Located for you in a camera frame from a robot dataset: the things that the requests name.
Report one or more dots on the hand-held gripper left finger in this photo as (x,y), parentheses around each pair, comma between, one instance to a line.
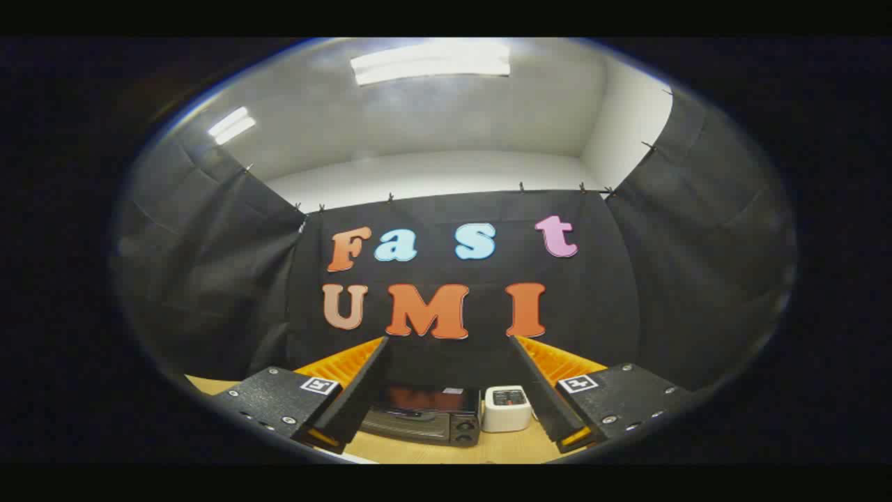
(362,397)

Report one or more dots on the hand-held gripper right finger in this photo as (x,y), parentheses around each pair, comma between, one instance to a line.
(536,390)

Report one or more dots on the black toaster oven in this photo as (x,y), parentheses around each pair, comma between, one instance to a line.
(425,422)

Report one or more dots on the white countertop appliance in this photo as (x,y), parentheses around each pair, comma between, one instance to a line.
(505,417)

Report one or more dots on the small ceiling light panel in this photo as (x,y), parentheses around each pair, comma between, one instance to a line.
(231,126)

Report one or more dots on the large ceiling light panel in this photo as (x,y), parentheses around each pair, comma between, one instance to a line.
(432,63)

